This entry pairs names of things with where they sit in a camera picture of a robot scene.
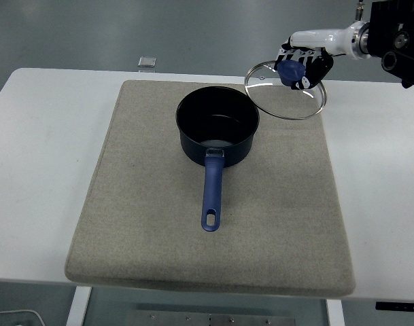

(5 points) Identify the beige fabric table mat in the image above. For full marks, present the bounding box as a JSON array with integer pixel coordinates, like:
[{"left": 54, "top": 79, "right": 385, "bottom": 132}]
[{"left": 63, "top": 79, "right": 357, "bottom": 300}]

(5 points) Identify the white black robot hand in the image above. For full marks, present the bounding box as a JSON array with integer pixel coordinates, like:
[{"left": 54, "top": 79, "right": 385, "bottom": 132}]
[{"left": 274, "top": 23, "right": 356, "bottom": 92}]

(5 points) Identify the glass pot lid blue knob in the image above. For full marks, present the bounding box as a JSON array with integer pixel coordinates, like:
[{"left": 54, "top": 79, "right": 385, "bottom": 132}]
[{"left": 243, "top": 59, "right": 328, "bottom": 121}]

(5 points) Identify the small silver floor plate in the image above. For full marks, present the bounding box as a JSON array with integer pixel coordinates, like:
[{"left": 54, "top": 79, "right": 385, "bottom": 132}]
[{"left": 137, "top": 56, "right": 157, "bottom": 71}]

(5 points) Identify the white rounded object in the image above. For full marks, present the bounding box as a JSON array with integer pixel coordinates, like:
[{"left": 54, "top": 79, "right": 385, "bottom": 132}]
[{"left": 0, "top": 309, "right": 44, "bottom": 326}]

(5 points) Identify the dark blue saucepan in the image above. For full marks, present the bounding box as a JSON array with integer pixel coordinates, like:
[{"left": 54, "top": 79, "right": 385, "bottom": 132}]
[{"left": 175, "top": 86, "right": 261, "bottom": 233}]

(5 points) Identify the black table control panel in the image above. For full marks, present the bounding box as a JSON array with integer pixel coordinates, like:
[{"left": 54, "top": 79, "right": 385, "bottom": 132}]
[{"left": 375, "top": 301, "right": 414, "bottom": 312}]

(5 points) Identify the white table leg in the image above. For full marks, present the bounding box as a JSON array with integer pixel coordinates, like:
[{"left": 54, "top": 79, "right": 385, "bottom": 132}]
[
  {"left": 325, "top": 299, "right": 345, "bottom": 326},
  {"left": 66, "top": 287, "right": 92, "bottom": 326}
]

